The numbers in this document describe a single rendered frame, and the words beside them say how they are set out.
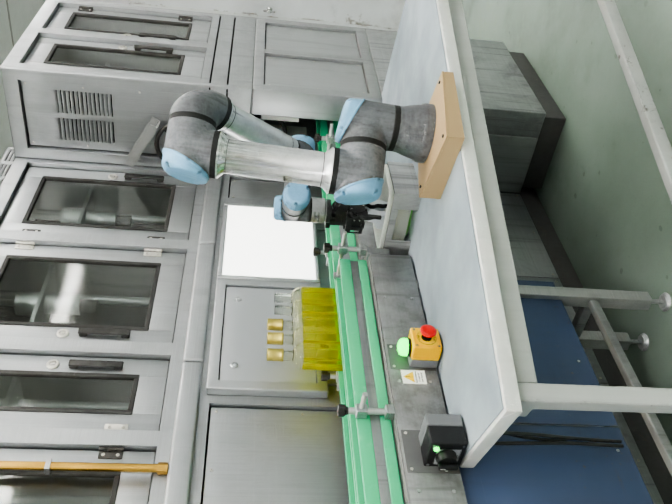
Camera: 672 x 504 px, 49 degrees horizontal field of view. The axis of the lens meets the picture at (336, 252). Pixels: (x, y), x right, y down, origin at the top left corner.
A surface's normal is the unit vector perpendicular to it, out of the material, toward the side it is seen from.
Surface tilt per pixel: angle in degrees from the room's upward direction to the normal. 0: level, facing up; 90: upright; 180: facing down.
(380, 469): 90
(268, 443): 91
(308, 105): 90
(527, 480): 90
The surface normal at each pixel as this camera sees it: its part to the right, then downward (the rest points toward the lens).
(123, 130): 0.06, 0.62
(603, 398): 0.14, -0.57
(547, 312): 0.12, -0.78
